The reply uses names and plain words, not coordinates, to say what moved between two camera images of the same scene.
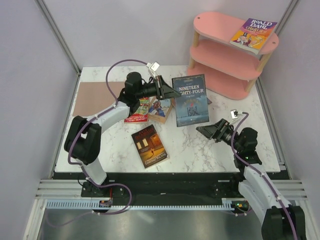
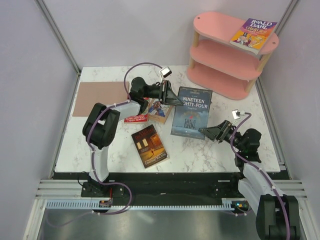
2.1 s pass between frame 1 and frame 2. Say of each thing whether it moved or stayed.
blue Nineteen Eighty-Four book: moved
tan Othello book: stayed
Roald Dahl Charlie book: stayed
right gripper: stayed
